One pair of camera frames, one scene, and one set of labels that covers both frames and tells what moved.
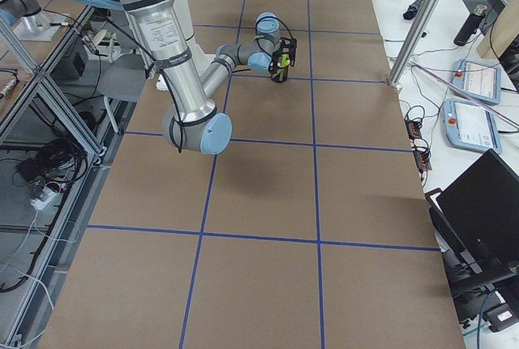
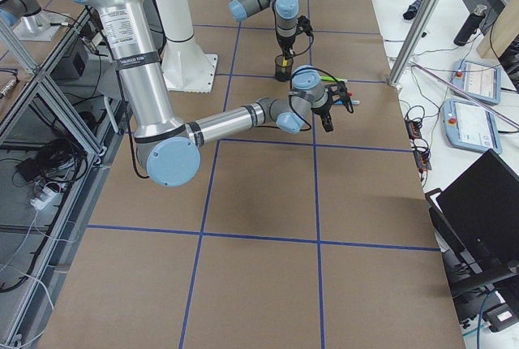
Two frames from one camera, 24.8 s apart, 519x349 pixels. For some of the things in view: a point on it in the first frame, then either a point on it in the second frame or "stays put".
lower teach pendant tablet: [469, 127] stays put
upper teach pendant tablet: [480, 81] stays put
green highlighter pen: [284, 62] to [326, 78]
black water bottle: [470, 26] stays put
